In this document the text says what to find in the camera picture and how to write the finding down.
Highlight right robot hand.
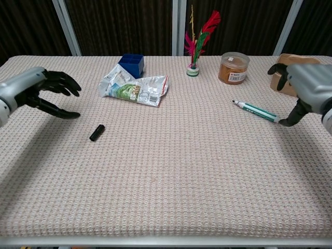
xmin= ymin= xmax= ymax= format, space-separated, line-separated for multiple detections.
xmin=267 ymin=63 xmax=332 ymax=127

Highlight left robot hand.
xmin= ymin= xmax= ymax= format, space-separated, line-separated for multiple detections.
xmin=0 ymin=66 xmax=82 ymax=120

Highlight white green marker pen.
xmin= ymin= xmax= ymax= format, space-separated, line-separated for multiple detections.
xmin=231 ymin=99 xmax=281 ymax=124

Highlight black marker cap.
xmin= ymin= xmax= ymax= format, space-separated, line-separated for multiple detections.
xmin=89 ymin=124 xmax=105 ymax=142

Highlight brown paper food tray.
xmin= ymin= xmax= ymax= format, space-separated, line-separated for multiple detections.
xmin=269 ymin=53 xmax=321 ymax=98

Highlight dark brown partition panel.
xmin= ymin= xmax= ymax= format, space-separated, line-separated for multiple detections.
xmin=64 ymin=0 xmax=173 ymax=57
xmin=186 ymin=0 xmax=294 ymax=56
xmin=282 ymin=0 xmax=332 ymax=57
xmin=0 ymin=0 xmax=73 ymax=65

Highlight clear jar of rubber bands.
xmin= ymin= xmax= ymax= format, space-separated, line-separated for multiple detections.
xmin=218 ymin=51 xmax=251 ymax=85

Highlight crumpled snack bag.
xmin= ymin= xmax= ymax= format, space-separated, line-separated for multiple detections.
xmin=99 ymin=63 xmax=170 ymax=107

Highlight blue plastic divided box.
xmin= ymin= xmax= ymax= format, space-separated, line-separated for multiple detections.
xmin=118 ymin=53 xmax=145 ymax=79

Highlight colourful feather shuttlecock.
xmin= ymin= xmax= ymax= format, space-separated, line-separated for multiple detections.
xmin=184 ymin=4 xmax=222 ymax=77

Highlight beige woven tablecloth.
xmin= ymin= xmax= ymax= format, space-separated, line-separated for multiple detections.
xmin=0 ymin=55 xmax=332 ymax=238

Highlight white partition post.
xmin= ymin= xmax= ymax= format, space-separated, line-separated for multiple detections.
xmin=272 ymin=0 xmax=303 ymax=56
xmin=172 ymin=0 xmax=187 ymax=56
xmin=51 ymin=0 xmax=82 ymax=57

